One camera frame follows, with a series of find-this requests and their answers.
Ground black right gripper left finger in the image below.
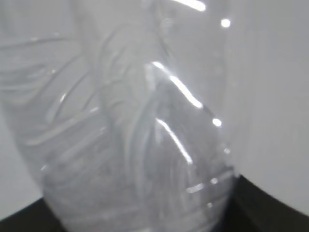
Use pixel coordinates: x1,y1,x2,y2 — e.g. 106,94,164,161
0,198,66,232

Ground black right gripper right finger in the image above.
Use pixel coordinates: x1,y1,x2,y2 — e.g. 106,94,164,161
222,176,309,232

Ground clear water bottle red label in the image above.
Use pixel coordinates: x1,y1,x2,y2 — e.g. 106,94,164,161
0,0,235,232

